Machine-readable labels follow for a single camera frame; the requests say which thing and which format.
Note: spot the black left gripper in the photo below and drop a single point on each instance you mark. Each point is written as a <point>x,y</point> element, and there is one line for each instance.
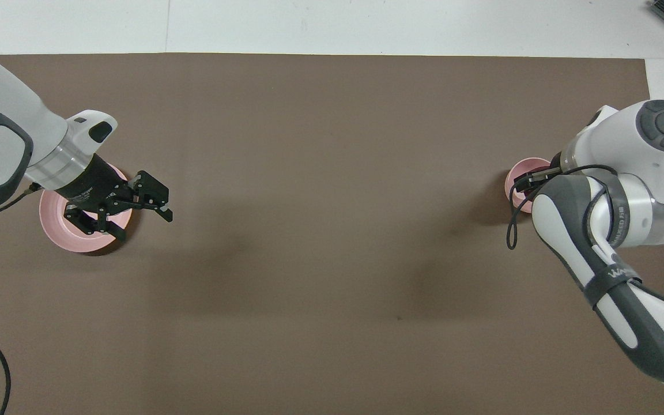
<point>98,181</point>

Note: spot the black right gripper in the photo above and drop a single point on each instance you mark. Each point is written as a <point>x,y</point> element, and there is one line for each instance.
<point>536,177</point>

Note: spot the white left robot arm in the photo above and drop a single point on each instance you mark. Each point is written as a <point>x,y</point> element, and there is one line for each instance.
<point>3,109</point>

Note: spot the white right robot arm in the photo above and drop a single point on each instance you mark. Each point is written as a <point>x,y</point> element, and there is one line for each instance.
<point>643,190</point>

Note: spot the pink bowl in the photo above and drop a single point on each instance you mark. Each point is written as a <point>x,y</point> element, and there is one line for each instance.
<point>519,173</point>

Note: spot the pink plate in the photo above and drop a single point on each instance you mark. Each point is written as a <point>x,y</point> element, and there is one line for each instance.
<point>55,227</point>

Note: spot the brown table mat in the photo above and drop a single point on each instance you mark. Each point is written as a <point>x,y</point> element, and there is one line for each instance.
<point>332,230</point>

